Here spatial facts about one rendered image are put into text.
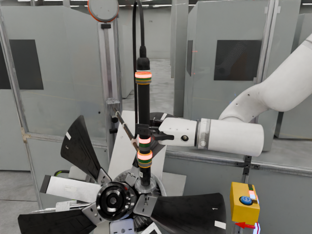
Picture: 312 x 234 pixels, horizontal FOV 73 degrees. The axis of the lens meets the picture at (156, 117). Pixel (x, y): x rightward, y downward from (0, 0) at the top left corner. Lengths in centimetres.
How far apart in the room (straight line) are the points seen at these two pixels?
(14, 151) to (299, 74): 323
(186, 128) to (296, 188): 113
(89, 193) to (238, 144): 64
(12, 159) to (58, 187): 244
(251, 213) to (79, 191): 72
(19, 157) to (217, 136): 304
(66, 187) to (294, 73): 90
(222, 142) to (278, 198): 111
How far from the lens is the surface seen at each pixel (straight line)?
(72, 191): 101
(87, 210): 83
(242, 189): 109
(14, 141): 330
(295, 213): 172
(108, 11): 126
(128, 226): 82
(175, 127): 57
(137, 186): 71
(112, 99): 126
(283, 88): 52
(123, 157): 105
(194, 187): 158
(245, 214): 103
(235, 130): 57
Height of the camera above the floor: 170
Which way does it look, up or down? 20 degrees down
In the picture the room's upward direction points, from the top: straight up
